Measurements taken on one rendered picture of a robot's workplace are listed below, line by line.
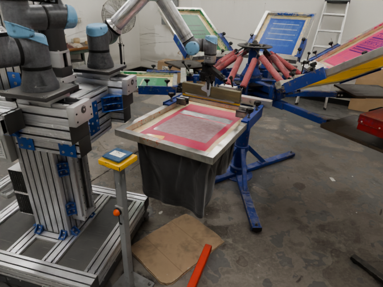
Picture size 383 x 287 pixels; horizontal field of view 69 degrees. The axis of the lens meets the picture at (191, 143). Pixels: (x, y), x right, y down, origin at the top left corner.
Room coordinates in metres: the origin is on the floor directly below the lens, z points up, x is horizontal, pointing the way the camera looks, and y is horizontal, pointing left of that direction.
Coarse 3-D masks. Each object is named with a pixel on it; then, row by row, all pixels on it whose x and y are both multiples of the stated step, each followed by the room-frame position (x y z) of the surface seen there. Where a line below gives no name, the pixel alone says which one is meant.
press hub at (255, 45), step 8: (256, 40) 2.52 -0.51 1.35; (256, 48) 2.38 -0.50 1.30; (264, 48) 2.39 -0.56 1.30; (248, 56) 2.52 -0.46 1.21; (248, 64) 2.50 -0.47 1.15; (256, 64) 2.50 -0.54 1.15; (256, 72) 2.46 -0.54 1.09; (240, 80) 2.49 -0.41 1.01; (256, 80) 2.44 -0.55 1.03; (248, 88) 2.43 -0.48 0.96; (256, 96) 2.37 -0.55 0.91; (240, 136) 2.48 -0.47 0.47; (248, 136) 2.49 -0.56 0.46; (240, 144) 2.47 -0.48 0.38; (240, 152) 2.46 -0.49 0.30; (240, 160) 2.47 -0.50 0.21; (232, 168) 2.48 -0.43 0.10; (240, 168) 2.46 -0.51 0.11; (248, 176) 2.48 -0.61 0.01
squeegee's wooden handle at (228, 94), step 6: (186, 84) 1.82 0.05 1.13; (192, 84) 1.81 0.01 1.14; (198, 84) 1.79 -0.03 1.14; (186, 90) 1.82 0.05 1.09; (192, 90) 1.80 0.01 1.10; (198, 90) 1.78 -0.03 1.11; (210, 90) 1.74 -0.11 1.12; (216, 90) 1.73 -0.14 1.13; (222, 90) 1.71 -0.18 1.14; (228, 90) 1.69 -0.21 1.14; (234, 90) 1.69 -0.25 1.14; (210, 96) 1.74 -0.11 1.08; (216, 96) 1.73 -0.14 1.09; (222, 96) 1.71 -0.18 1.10; (228, 96) 1.69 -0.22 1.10; (234, 96) 1.67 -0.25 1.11; (240, 96) 1.66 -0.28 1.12; (240, 102) 1.67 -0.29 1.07
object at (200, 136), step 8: (216, 112) 1.80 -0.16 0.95; (224, 112) 1.80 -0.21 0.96; (232, 112) 1.81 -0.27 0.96; (200, 120) 1.64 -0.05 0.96; (208, 120) 1.65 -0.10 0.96; (232, 120) 1.66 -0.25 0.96; (192, 128) 1.51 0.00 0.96; (200, 128) 1.52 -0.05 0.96; (208, 128) 1.52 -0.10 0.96; (216, 128) 1.53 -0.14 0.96; (224, 128) 1.53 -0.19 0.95; (184, 136) 1.40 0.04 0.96; (192, 136) 1.40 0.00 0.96; (200, 136) 1.41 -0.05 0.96; (208, 136) 1.41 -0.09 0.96; (216, 136) 1.41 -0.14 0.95; (184, 144) 1.30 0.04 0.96; (192, 144) 1.30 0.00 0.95; (200, 144) 1.31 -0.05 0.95; (208, 144) 1.31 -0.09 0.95
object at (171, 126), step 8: (192, 104) 1.94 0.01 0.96; (176, 112) 1.76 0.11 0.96; (200, 112) 1.78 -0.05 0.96; (208, 112) 1.79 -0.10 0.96; (168, 120) 1.62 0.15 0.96; (176, 120) 1.62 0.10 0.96; (184, 120) 1.63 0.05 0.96; (192, 120) 1.63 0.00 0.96; (152, 128) 1.49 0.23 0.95; (160, 128) 1.49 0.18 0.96; (168, 128) 1.50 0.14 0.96; (176, 128) 1.50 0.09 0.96; (184, 128) 1.51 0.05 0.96; (168, 136) 1.39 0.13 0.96; (176, 136) 1.39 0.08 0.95
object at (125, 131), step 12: (168, 108) 1.78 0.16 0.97; (228, 108) 1.87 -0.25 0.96; (144, 120) 1.55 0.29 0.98; (120, 132) 1.36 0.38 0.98; (132, 132) 1.35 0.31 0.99; (240, 132) 1.43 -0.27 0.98; (144, 144) 1.29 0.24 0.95; (156, 144) 1.25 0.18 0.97; (168, 144) 1.22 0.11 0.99; (228, 144) 1.27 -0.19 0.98; (192, 156) 1.16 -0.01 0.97; (204, 156) 1.13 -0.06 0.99; (216, 156) 1.14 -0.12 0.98
